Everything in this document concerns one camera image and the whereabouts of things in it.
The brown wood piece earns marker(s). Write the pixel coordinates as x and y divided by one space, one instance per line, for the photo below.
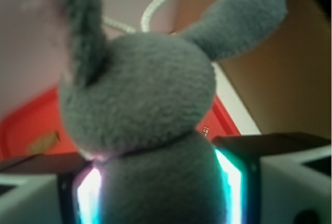
44 143

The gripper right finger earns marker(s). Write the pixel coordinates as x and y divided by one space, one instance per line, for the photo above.
276 178

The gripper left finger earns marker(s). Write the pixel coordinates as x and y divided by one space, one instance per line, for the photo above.
62 188

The gray plush bunny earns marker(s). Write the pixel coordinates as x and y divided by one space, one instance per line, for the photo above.
132 105

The red plastic tray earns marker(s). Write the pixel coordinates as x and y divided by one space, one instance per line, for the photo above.
39 119

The brown cardboard panel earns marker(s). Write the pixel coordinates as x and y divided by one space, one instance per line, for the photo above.
283 85

